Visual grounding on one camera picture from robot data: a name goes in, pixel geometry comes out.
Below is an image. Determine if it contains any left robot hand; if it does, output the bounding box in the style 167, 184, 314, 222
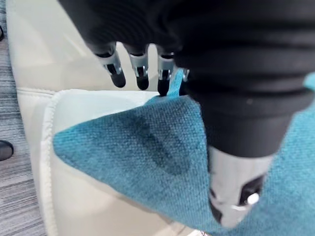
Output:
58, 0, 315, 228

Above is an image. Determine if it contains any blue square fabric cushion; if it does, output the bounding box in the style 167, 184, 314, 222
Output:
53, 68, 315, 236

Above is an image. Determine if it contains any cream leather tufted sofa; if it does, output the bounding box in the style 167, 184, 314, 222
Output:
6, 0, 205, 236

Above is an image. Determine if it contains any dark right robot foot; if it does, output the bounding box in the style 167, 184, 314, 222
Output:
0, 140, 14, 162

